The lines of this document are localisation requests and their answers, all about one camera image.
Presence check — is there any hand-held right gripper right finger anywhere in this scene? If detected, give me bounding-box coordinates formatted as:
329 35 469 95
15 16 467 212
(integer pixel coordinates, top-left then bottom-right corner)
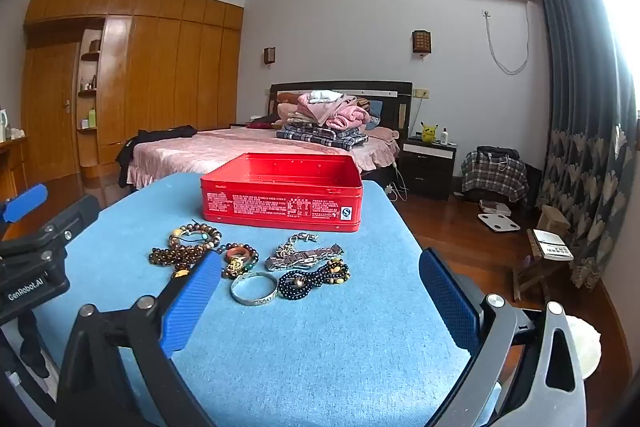
419 248 588 427

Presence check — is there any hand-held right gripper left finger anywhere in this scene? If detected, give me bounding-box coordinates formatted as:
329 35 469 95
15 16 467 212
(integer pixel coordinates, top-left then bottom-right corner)
55 251 224 427

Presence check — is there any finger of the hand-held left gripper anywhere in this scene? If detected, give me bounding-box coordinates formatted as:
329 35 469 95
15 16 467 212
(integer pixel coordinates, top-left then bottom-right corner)
0 183 49 224
0 194 101 258

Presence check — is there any silver bangle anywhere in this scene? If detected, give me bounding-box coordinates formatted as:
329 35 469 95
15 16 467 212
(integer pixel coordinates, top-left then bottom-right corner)
230 272 278 306

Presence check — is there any wooden side cabinet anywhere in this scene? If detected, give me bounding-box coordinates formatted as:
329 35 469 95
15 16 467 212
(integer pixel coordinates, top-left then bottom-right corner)
0 134 29 206

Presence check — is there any white bathroom scale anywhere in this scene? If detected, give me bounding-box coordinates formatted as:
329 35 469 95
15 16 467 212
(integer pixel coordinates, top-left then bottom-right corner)
477 213 521 234

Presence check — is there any black garment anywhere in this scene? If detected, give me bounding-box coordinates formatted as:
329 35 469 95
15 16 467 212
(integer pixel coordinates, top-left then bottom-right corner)
116 125 199 188

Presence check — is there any white booklet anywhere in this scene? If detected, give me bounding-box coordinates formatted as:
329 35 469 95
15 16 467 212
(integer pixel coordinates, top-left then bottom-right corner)
531 228 575 263

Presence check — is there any silver metal watch band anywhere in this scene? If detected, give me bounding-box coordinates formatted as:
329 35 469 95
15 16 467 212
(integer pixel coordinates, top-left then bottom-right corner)
264 233 345 272

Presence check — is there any plaid bag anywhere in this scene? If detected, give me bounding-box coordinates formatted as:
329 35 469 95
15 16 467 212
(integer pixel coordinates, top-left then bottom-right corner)
460 146 530 206

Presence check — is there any small wooden stool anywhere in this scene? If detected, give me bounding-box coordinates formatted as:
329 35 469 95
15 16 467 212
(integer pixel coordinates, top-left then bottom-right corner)
537 205 571 238

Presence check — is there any dark nightstand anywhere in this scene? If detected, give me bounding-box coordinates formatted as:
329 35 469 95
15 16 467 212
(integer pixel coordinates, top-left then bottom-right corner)
402 139 458 201

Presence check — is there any white round object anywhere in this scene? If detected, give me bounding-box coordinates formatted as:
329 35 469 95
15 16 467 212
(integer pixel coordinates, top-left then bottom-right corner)
564 314 604 381

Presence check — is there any bed with pink bedspread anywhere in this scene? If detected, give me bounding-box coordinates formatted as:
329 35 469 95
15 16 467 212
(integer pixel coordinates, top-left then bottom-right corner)
125 81 415 188

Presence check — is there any wooden wardrobe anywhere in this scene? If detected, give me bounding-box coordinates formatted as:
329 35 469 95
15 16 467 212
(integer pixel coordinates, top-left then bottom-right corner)
22 0 246 182

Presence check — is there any pile of folded clothes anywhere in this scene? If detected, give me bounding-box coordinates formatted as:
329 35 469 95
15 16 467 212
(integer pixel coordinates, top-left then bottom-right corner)
276 90 372 151

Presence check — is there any blue floral curtain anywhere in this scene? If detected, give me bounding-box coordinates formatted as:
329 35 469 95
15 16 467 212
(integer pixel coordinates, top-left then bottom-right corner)
524 0 635 291

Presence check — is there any multicoloured bead bracelet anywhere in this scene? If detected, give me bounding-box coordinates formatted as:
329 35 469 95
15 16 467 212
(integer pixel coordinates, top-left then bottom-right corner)
220 243 261 280

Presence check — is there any dark brown bead string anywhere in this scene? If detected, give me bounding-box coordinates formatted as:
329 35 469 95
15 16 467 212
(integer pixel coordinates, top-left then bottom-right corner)
148 246 206 279

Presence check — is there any large brown bead bracelet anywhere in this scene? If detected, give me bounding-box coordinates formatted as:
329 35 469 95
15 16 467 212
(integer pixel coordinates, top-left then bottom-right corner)
167 221 223 250

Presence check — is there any black bead bracelet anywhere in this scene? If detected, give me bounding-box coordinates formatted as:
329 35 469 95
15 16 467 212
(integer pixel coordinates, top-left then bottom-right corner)
276 258 352 301

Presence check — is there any white hanging cable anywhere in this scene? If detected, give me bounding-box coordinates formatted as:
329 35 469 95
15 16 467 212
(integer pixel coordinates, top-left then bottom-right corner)
482 9 531 76

